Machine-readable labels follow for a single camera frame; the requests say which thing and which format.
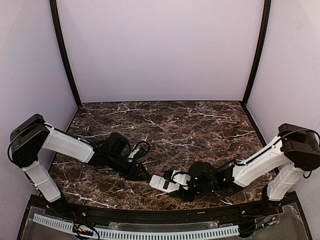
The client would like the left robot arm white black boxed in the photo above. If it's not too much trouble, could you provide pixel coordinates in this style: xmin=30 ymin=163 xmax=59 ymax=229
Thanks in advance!
xmin=7 ymin=114 xmax=151 ymax=203

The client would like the left camera cable black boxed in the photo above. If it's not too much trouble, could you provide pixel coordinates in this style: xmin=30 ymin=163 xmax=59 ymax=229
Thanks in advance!
xmin=126 ymin=140 xmax=151 ymax=161

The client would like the left black frame post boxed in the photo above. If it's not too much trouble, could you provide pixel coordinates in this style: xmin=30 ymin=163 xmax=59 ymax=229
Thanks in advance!
xmin=49 ymin=0 xmax=82 ymax=108

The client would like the white cable duct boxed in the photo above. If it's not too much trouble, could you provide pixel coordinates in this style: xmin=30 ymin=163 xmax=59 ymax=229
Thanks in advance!
xmin=32 ymin=213 xmax=74 ymax=234
xmin=96 ymin=225 xmax=240 ymax=240

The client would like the left white cable duct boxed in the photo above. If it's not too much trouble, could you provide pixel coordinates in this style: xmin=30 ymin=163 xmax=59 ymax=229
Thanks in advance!
xmin=32 ymin=213 xmax=74 ymax=234

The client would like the right white cable duct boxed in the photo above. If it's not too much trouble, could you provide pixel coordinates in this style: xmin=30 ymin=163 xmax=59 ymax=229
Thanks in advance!
xmin=96 ymin=225 xmax=240 ymax=240

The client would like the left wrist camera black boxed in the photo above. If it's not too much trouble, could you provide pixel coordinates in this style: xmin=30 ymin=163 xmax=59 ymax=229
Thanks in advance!
xmin=127 ymin=147 xmax=150 ymax=160

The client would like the black frame post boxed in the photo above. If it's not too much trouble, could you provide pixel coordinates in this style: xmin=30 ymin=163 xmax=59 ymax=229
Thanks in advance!
xmin=241 ymin=0 xmax=272 ymax=108
xmin=49 ymin=0 xmax=82 ymax=108

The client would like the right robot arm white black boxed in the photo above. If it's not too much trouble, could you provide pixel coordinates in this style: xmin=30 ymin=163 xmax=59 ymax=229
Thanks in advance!
xmin=171 ymin=123 xmax=320 ymax=201

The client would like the black front rail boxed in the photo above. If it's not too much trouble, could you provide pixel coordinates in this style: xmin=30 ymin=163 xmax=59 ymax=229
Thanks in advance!
xmin=45 ymin=200 xmax=280 ymax=226

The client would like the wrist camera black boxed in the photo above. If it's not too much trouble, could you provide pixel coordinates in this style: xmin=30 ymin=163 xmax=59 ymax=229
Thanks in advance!
xmin=163 ymin=170 xmax=192 ymax=187
xmin=127 ymin=147 xmax=150 ymax=160

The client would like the right black frame post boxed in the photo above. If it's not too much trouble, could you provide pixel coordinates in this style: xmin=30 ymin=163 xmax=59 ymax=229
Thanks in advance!
xmin=241 ymin=0 xmax=272 ymax=108

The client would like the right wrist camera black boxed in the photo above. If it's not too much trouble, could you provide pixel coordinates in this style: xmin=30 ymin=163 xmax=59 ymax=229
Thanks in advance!
xmin=163 ymin=170 xmax=192 ymax=187

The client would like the white red remote control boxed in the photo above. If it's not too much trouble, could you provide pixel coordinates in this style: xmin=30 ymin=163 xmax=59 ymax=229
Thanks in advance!
xmin=149 ymin=175 xmax=180 ymax=194

